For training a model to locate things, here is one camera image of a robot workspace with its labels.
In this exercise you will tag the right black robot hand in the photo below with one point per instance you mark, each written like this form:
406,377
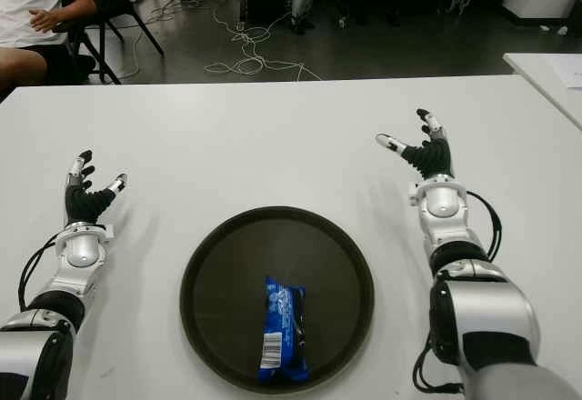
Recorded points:
432,156

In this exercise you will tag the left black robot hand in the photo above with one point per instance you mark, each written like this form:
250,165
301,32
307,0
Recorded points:
82,200

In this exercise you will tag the round dark brown tray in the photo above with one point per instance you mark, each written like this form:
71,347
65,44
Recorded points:
227,300

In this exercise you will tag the blue Oreo packet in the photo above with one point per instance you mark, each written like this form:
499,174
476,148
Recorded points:
284,327

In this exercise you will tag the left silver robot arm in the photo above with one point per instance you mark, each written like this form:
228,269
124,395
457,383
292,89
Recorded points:
79,250

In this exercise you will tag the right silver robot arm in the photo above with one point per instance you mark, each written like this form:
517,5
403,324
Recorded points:
477,291

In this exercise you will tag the white side table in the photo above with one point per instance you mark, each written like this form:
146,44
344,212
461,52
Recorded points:
541,77

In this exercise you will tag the white paper sheet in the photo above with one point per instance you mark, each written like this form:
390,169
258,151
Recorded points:
570,75

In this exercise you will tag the small white floor object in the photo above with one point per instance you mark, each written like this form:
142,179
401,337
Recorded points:
343,22

